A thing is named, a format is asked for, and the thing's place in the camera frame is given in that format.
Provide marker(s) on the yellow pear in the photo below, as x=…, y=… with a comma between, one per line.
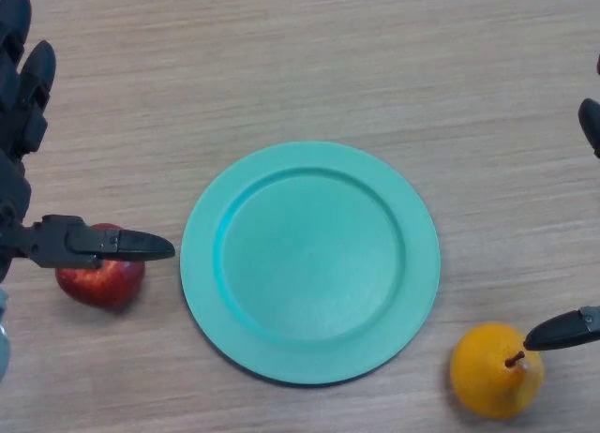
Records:
x=487, y=381

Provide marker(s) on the red apple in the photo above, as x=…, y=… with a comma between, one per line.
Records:
x=100, y=285

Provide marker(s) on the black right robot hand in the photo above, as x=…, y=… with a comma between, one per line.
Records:
x=562, y=332

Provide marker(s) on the green round plate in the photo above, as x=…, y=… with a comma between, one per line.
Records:
x=309, y=264

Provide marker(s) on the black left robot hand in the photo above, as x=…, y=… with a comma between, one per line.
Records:
x=56, y=241

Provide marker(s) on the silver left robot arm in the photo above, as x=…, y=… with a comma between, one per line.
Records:
x=3, y=339

